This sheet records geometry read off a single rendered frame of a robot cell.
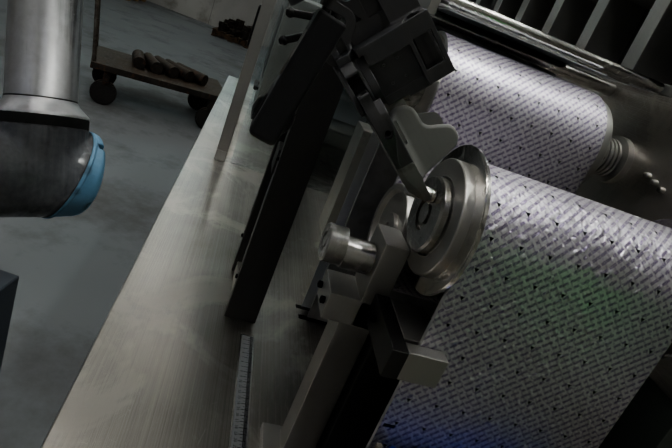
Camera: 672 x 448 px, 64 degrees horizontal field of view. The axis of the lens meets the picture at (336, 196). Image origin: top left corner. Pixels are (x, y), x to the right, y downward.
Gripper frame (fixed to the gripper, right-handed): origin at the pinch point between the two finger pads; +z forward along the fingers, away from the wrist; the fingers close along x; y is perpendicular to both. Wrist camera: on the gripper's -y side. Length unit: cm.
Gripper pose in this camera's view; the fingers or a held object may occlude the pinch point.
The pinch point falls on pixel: (412, 187)
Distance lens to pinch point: 49.1
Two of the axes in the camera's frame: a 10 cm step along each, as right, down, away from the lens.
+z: 4.9, 7.9, 3.7
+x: -1.0, -3.7, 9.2
